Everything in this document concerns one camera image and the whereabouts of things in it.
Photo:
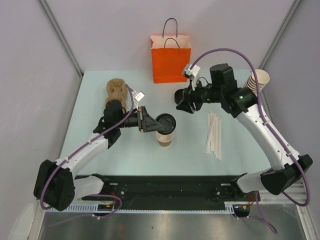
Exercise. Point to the brown pulp cup carrier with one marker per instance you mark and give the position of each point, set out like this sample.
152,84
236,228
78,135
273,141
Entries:
117,90

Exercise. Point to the orange paper bag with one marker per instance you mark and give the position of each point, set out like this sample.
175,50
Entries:
169,55

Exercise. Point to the stack of black lids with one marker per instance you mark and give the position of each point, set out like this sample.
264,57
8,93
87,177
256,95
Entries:
179,96

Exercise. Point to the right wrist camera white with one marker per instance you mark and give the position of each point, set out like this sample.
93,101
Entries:
191,73

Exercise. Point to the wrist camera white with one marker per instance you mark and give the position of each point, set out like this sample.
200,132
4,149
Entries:
139,96
191,73

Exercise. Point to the stack of paper cups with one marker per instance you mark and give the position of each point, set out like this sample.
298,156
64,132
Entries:
263,79

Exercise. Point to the bundle of wrapped straws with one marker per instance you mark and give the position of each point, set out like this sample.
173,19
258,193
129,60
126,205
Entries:
214,135

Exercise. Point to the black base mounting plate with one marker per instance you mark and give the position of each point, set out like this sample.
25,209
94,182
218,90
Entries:
173,193

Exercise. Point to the black coffee cup lid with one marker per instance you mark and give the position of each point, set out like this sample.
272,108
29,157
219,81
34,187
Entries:
168,122

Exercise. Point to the aluminium rail frame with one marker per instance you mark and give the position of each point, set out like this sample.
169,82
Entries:
306,216

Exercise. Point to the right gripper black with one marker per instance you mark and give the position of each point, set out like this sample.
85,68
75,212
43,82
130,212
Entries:
191,95

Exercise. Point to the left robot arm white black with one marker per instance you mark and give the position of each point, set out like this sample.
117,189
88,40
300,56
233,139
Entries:
56,184

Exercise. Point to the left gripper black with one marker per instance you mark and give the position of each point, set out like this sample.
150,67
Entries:
147,123

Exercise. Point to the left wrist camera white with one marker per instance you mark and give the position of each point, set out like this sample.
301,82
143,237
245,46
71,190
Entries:
139,96

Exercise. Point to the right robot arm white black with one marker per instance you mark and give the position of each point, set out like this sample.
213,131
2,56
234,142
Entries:
286,164

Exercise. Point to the single brown paper cup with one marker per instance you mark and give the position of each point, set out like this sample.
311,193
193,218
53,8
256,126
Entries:
164,139

